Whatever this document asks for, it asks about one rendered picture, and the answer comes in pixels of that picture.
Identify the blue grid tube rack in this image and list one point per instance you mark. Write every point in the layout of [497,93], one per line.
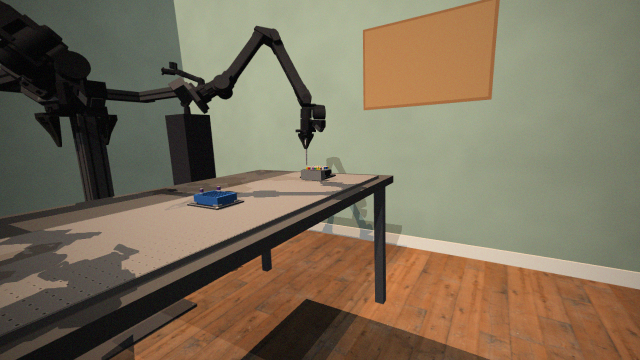
[215,198]

